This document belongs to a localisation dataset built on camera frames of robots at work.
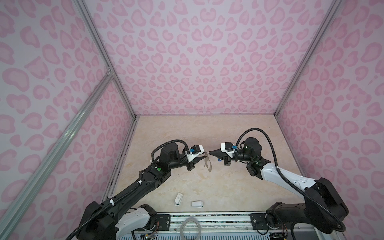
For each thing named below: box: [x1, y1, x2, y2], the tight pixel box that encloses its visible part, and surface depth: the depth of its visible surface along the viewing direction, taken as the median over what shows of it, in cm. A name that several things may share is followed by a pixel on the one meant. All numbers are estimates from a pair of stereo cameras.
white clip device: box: [174, 192, 184, 207], surface depth 80 cm
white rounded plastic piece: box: [191, 200, 204, 208], surface depth 79 cm
